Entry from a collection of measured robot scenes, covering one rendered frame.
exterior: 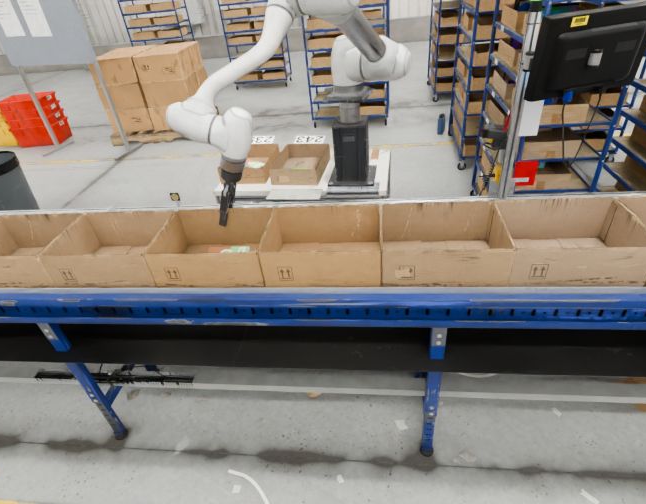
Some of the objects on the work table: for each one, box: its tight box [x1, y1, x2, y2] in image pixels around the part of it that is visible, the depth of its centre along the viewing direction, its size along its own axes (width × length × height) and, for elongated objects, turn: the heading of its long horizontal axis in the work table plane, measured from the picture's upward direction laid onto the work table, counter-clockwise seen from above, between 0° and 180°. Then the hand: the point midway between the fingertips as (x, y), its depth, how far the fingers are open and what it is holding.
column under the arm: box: [327, 115, 377, 187], centre depth 229 cm, size 26×26×33 cm
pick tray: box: [217, 143, 280, 185], centre depth 255 cm, size 28×38×10 cm
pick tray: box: [269, 143, 331, 186], centre depth 247 cm, size 28×38×10 cm
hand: (225, 214), depth 158 cm, fingers open, 5 cm apart
